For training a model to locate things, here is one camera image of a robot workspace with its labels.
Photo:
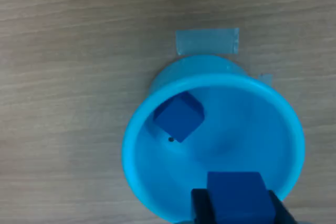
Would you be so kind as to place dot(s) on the blue plastic bin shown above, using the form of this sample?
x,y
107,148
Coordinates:
x,y
236,134

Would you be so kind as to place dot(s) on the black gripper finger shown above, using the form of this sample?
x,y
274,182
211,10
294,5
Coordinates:
x,y
282,213
203,208

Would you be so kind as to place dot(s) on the blue cube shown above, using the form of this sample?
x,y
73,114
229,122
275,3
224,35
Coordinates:
x,y
236,197
178,119

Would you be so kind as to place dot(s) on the long blue tape strip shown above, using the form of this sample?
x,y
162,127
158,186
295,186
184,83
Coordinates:
x,y
207,41

